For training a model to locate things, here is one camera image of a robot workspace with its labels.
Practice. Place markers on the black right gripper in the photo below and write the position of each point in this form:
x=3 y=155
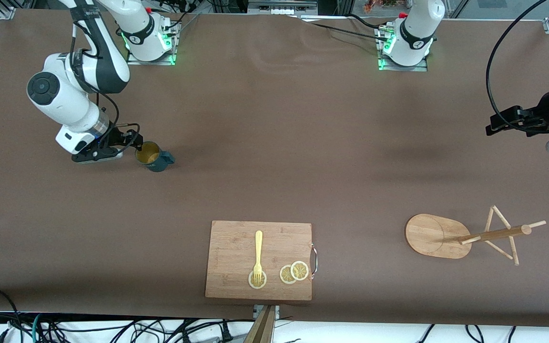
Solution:
x=118 y=137

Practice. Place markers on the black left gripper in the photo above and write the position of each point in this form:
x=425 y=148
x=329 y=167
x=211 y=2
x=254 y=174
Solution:
x=543 y=116

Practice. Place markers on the teal mug yellow inside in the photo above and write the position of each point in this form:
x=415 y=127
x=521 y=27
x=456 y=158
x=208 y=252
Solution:
x=157 y=164

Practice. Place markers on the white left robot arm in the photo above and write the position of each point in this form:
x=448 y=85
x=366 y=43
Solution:
x=412 y=38

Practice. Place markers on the wooden mug rack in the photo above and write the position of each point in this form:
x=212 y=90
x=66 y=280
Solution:
x=432 y=236

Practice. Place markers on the brown table cloth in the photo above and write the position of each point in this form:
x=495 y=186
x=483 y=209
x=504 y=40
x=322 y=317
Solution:
x=274 y=143

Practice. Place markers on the wooden cutting board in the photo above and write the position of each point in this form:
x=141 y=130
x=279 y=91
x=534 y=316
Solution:
x=236 y=252

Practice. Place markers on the lemon slice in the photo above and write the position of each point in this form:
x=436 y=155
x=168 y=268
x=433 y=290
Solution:
x=299 y=270
x=284 y=275
x=263 y=282

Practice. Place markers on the grey power strip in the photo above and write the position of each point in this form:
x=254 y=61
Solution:
x=279 y=5

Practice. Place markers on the small metal bracket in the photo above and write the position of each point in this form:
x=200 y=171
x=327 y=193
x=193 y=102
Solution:
x=275 y=312

